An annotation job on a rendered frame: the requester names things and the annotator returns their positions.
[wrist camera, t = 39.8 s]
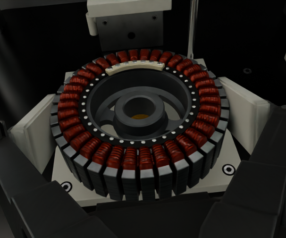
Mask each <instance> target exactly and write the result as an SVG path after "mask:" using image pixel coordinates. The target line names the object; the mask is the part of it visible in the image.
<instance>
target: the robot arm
mask: <svg viewBox="0 0 286 238"><path fill-rule="evenodd" d="M218 80H219V81H220V82H221V83H222V88H224V90H225V92H226V95H227V97H226V99H228V101H229V110H230V111H229V120H228V124H227V129H228V130H229V131H230V133H231V134H232V135H233V136H234V137H235V138H236V139H237V140H238V142H239V143H240V144H241V145H242V146H243V147H244V148H245V149H246V151H247V152H248V153H249V154H250V155H251V156H250V158H249V160H248V161H245V160H242V161H241V162H240V164H239V166H238V168H237V170H236V171H235V173H234V175H233V177H232V179H231V181H230V183H229V185H228V187H227V189H226V191H225V193H224V194H223V196H222V199H213V198H210V196H209V194H208V192H198V193H189V194H180V195H176V196H172V197H169V198H165V199H161V200H158V201H154V202H143V201H115V202H106V203H97V205H96V211H94V212H90V213H86V212H85V211H84V209H83V208H82V207H81V206H80V205H79V204H78V203H77V202H76V201H75V200H74V199H73V198H72V196H71V195H70V194H69V193H68V192H67V191H66V190H65V189H64V188H63V187H62V186H61V185H60V184H59V182H57V181H56V180H54V181H52V182H49V183H48V181H47V180H46V179H45V178H44V177H43V176H42V173H43V171H44V169H45V167H46V166H47V164H48V162H49V160H50V158H51V156H52V154H53V153H54V151H55V149H56V147H57V143H56V141H55V138H54V136H53V134H52V131H51V126H50V116H51V113H50V112H51V106H52V105H53V103H52V101H53V99H54V96H55V95H56V94H48V95H47V96H46V97H45V98H44V99H42V100H41V101H40V102H39V103H38V104H37V105H36V106H35V107H34V108H33V109H32V110H31V111H30V112H29V113H27V114H26V115H25V116H24V117H23V118H22V119H21V120H20V121H19V122H18V123H17V124H16V125H14V126H12V127H11V128H10V129H8V130H7V128H6V124H5V121H3V120H0V205H1V208H2V210H3V212H4V215H5V217H6V219H7V221H8V224H9V226H10V228H11V231H12V233H13V235H14V237H15V238H286V105H282V106H277V105H275V104H273V103H272V102H270V101H268V100H265V99H262V98H261V97H259V96H257V95H255V94H254V93H252V92H250V91H248V90H247V89H245V88H243V87H242V86H240V85H238V84H237V83H235V82H233V81H231V80H230V79H228V78H226V77H218Z"/></svg>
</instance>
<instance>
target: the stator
mask: <svg viewBox="0 0 286 238"><path fill-rule="evenodd" d="M128 55H129V56H127V53H126V52H125V51H119V52H116V55H115V54H113V53H111V54H108V55H105V56H104V58H101V57H100V58H97V59H95V60H93V62H91V63H90V62H89V63H87V64H85V65H84V66H82V69H78V70H77V71H75V72H74V73H73V74H72V77H70V76H69V77H68V78H67V79H66V80H65V82H64V85H61V87H60V88H59V89H58V91H57V93H58V95H55V96H54V99H53V101H52V103H53V105H52V106H51V112H50V113H51V116H50V126H51V131H52V134H53V136H54V138H55V141H56V143H57V145H58V147H59V149H60V152H61V154H62V156H63V158H64V160H65V162H66V165H67V167H68V168H69V170H70V171H71V173H73V175H74V177H75V178H76V179H77V180H78V181H79V182H80V183H81V182H82V183H83V185H84V186H85V187H86V188H88V189H89V190H91V191H93V190H94V189H95V192H96V193H97V194H99V195H101V196H103V197H107V195H108V193H109V196H110V199H112V200H116V201H122V199H123V196H124V195H125V198H126V201H139V195H140V191H142V197H143V202H154V201H155V190H156V192H157V194H158V196H159V199H160V200H161V199H165V198H169V197H171V196H172V190H173V192H174V194H175V195H179V194H181V193H183V192H185V191H186V187H187V186H188V187H189V188H192V187H194V186H195V185H196V184H198V183H199V179H204V178H205V177H206V175H207V174H208V173H209V171H210V169H212V168H213V166H214V165H215V163H216V161H217V158H218V157H219V154H220V151H221V148H222V144H223V140H224V136H225V132H226V128H227V124H228V120H229V111H230V110H229V101H228V99H226V97H227V95H226V92H225V90H224V88H222V83H221V82H220V81H219V80H218V79H216V76H215V75H214V74H213V73H212V72H211V71H207V68H206V67H205V66H204V65H202V64H198V62H197V61H195V60H193V59H191V58H190V59H188V58H187V57H186V56H184V55H181V54H175V53H174V52H170V51H165V52H163V50H156V49H154V50H153V51H152V52H151V50H150V49H141V51H140V55H139V53H138V49H133V50H128ZM163 101H164V102H166V103H168V104H169V105H170V106H172V107H173V108H174V109H175V110H176V112H177V113H178V115H179V117H180V119H179V120H170V119H168V115H167V113H166V111H165V105H164V102H163ZM113 106H115V107H114V110H110V109H111V108H112V107H113ZM139 114H144V115H148V116H149V117H147V118H145V119H133V118H131V117H133V116H135V115H139ZM103 125H112V126H113V127H114V130H115V131H116V134H117V135H118V137H115V136H112V135H110V134H108V133H106V132H105V131H103V130H102V129H101V126H103Z"/></svg>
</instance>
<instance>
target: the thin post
mask: <svg viewBox="0 0 286 238"><path fill-rule="evenodd" d="M198 9H199V0H191V1H190V14H189V27H188V39H187V52H186V56H187V58H188V59H190V58H191V59H193V57H194V48H195V38H196V28H197V19H198Z"/></svg>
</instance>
